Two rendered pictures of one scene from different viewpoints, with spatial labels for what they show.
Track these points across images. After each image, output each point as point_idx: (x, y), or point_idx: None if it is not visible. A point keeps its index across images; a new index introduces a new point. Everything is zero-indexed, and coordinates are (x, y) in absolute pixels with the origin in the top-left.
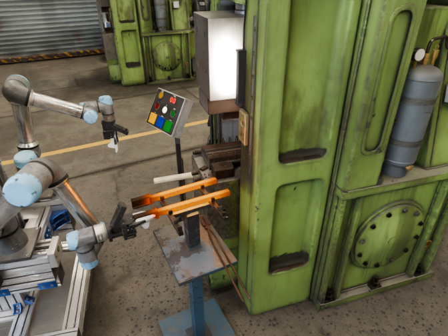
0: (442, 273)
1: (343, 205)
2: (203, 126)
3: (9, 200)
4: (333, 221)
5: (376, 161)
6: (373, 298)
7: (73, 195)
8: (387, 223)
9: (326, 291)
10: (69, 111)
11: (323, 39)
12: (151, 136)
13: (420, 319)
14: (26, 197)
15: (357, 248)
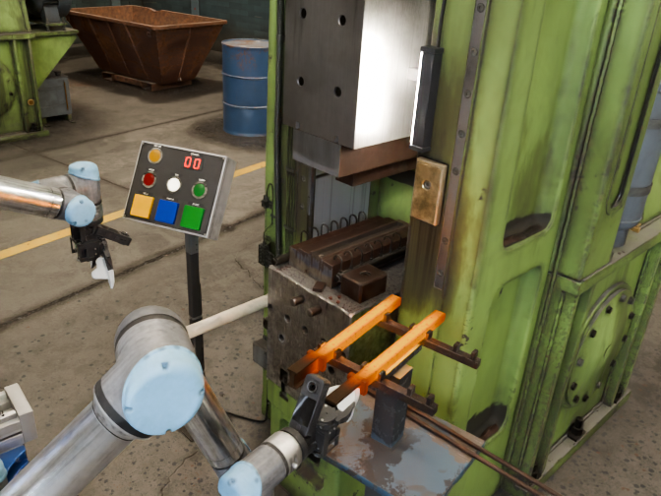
0: (635, 390)
1: (574, 304)
2: (125, 222)
3: (141, 423)
4: (553, 336)
5: (615, 222)
6: (579, 455)
7: (206, 383)
8: (605, 324)
9: (534, 463)
10: (35, 202)
11: (562, 27)
12: (17, 259)
13: (653, 465)
14: (184, 405)
15: (572, 375)
